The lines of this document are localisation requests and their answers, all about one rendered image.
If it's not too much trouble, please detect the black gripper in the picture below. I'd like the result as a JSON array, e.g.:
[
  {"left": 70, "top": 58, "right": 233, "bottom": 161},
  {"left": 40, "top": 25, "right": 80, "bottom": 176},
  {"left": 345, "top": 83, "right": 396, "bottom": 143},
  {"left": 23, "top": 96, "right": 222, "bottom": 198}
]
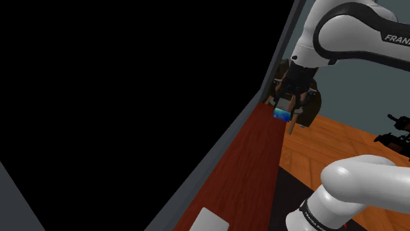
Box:
[{"left": 278, "top": 60, "right": 319, "bottom": 114}]

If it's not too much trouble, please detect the blue and grey small box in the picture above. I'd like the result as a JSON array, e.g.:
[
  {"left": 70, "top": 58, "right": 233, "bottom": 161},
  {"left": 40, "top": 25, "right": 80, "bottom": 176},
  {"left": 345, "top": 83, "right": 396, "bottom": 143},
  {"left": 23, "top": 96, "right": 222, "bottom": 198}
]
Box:
[{"left": 273, "top": 96, "right": 294, "bottom": 123}]

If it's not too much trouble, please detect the black and brown angular object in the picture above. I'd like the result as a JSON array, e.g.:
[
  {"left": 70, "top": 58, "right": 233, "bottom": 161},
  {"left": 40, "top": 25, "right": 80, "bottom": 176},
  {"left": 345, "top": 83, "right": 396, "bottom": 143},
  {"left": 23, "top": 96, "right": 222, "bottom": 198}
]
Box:
[{"left": 373, "top": 113, "right": 410, "bottom": 161}]

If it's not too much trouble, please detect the red-brown wooden table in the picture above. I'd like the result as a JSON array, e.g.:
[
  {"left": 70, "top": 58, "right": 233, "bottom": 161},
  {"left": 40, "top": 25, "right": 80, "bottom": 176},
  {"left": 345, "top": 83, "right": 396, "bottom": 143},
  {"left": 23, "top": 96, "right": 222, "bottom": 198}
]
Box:
[{"left": 173, "top": 101, "right": 298, "bottom": 231}]

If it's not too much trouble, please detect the dark robot stand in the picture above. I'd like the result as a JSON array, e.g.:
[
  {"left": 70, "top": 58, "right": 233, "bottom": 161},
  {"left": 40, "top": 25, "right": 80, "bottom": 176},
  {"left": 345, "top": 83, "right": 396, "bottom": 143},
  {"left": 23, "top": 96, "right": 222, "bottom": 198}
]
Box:
[{"left": 268, "top": 166, "right": 369, "bottom": 231}]

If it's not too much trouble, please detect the white flat rectangular object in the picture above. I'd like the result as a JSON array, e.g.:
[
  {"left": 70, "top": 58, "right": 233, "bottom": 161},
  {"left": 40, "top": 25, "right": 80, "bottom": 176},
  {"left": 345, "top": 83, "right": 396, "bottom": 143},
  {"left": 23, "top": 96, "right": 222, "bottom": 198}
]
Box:
[{"left": 189, "top": 207, "right": 231, "bottom": 231}]

